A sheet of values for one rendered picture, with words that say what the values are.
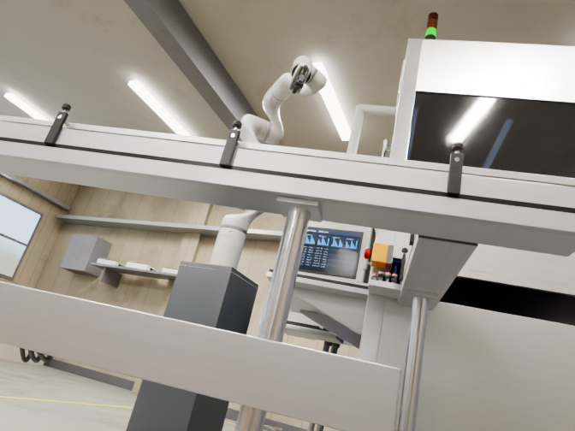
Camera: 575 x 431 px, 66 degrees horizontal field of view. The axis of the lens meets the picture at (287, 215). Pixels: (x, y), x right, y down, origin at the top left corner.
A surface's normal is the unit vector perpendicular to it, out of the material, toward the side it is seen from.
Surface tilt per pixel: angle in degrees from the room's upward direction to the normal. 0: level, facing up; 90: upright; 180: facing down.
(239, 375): 90
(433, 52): 90
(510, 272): 90
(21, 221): 90
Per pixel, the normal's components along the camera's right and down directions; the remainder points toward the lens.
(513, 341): -0.16, -0.40
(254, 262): -0.36, -0.42
